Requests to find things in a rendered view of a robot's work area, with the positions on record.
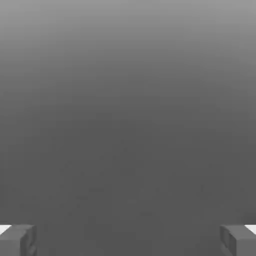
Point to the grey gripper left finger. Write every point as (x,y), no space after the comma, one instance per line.
(14,240)

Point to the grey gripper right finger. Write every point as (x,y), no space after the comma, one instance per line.
(242,240)

